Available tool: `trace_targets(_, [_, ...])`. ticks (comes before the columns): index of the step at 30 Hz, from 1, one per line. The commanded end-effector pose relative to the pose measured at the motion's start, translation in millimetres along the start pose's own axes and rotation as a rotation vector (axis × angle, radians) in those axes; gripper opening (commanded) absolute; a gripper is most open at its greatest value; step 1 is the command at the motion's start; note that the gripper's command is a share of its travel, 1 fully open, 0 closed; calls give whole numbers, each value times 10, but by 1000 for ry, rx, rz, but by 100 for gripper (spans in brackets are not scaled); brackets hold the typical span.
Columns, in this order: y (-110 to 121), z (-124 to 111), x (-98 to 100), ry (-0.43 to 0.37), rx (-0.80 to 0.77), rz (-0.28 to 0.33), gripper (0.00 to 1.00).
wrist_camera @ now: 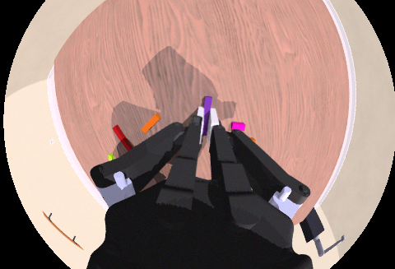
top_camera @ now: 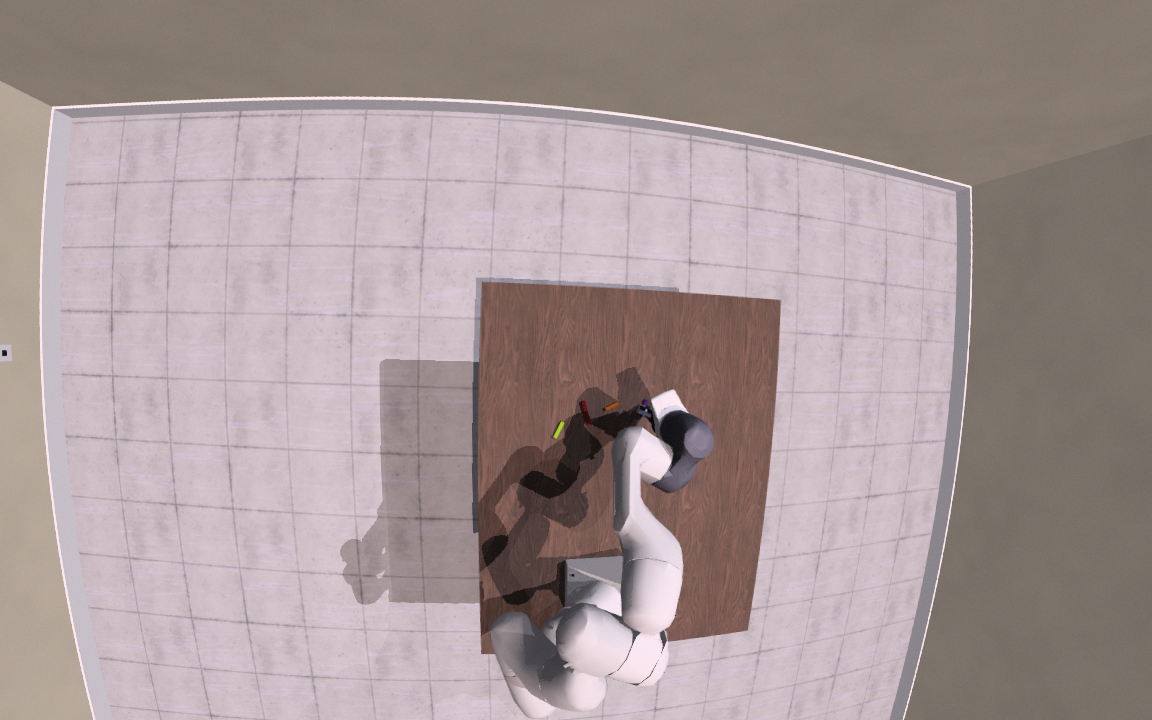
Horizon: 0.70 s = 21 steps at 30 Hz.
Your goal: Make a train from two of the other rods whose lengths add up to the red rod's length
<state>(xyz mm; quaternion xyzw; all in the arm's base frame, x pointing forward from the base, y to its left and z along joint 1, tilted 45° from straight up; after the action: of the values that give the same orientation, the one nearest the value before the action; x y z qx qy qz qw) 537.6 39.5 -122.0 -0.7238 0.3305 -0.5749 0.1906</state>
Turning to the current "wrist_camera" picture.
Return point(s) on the short magenta block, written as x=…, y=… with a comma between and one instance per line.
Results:
x=239, y=126

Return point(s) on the red rod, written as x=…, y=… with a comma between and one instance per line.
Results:
x=122, y=138

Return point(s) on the purple rod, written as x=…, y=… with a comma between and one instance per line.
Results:
x=207, y=109

